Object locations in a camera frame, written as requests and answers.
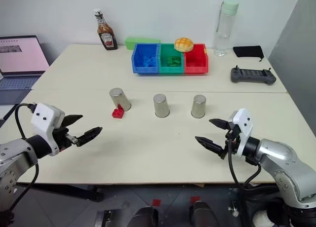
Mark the black table base bar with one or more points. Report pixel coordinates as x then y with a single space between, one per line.
64 191

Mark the green rectangular box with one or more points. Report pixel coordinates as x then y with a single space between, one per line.
138 42

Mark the ketchup bottle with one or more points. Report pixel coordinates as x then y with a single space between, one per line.
106 35

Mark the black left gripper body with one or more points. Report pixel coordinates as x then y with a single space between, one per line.
61 138

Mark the open laptop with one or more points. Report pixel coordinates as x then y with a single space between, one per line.
19 61

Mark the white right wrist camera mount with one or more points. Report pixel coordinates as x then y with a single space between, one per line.
244 128

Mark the green plastic bin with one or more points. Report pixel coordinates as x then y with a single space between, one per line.
172 60

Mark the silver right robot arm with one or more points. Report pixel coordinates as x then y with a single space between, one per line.
279 155

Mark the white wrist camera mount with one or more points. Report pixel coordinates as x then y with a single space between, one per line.
43 124
244 128

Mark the black cloth pouch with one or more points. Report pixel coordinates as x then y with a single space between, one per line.
248 51

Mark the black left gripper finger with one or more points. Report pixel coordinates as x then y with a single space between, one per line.
71 119
89 135

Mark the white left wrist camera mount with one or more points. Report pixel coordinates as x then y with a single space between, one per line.
43 124

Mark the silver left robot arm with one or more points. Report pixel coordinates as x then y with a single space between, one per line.
17 150

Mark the red toy brick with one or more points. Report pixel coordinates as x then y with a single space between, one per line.
118 113

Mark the red plastic bin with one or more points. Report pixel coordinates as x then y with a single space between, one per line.
196 60

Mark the blue toy pieces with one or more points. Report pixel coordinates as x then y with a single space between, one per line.
149 61

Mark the tilted metal cup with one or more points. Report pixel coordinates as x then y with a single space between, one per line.
119 98

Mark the blue plastic bin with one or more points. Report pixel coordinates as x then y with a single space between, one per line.
145 58

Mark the yellow bread bun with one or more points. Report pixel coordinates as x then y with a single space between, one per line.
184 44

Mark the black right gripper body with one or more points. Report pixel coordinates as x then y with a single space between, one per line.
233 139

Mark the green toy pieces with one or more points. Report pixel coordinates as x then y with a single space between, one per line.
173 60

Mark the dark rounded shape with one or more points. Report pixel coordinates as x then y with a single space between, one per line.
144 217
202 214

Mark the grey handheld controller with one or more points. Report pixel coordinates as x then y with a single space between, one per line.
251 75

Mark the clear bottle with green cap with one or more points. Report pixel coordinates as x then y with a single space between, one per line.
224 32

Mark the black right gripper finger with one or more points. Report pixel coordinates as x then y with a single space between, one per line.
221 124
211 145

